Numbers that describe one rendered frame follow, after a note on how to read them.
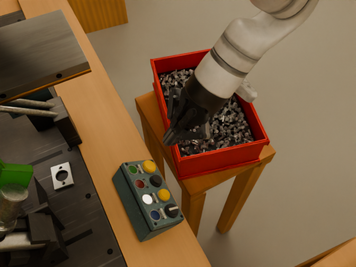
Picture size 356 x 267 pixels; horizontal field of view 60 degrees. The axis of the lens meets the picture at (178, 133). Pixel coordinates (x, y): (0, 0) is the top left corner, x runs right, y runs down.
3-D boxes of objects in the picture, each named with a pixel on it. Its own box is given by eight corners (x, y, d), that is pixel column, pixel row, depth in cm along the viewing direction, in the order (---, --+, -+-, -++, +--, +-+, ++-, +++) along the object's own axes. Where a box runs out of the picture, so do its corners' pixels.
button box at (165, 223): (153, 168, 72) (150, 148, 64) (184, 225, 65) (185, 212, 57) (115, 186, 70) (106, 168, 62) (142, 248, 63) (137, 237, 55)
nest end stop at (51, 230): (42, 232, 59) (51, 214, 57) (48, 259, 55) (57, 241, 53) (36, 233, 58) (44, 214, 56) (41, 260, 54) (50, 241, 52)
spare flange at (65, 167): (51, 168, 68) (50, 167, 67) (70, 162, 69) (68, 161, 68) (55, 190, 65) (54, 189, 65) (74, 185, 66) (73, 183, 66)
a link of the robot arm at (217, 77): (253, 104, 55) (277, 77, 52) (212, 100, 47) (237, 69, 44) (226, 70, 59) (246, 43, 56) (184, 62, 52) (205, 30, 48)
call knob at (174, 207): (172, 204, 62) (175, 201, 61) (178, 215, 61) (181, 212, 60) (162, 206, 60) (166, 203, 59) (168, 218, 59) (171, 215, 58)
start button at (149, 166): (150, 161, 67) (153, 158, 66) (156, 172, 66) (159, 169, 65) (139, 162, 65) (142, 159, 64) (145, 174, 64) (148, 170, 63)
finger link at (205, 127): (205, 113, 52) (195, 112, 54) (203, 140, 52) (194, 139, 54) (214, 113, 54) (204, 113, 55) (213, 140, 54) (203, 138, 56)
